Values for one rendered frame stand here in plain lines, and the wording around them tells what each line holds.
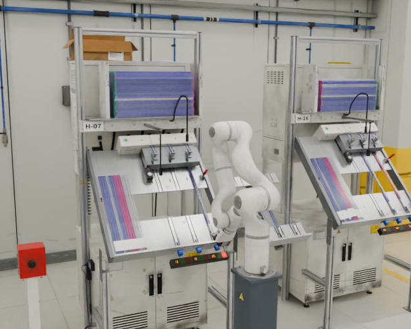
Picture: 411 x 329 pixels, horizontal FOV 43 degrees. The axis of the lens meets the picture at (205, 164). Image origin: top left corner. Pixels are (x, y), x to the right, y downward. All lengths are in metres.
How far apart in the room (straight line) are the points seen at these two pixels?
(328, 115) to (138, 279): 1.74
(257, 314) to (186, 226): 0.68
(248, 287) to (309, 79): 1.71
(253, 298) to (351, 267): 1.56
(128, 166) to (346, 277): 1.82
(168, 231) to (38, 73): 2.10
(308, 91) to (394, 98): 2.06
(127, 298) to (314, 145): 1.63
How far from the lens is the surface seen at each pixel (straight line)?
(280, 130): 3.83
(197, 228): 2.96
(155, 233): 2.88
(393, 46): 5.70
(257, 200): 2.42
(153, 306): 3.29
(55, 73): 4.52
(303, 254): 3.75
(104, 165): 3.08
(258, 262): 2.53
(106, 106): 3.04
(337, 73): 4.02
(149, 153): 3.12
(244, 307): 2.61
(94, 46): 3.38
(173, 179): 3.11
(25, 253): 2.79
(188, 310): 3.40
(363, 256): 4.04
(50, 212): 4.66
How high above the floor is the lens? 1.67
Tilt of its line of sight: 10 degrees down
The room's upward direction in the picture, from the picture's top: straight up
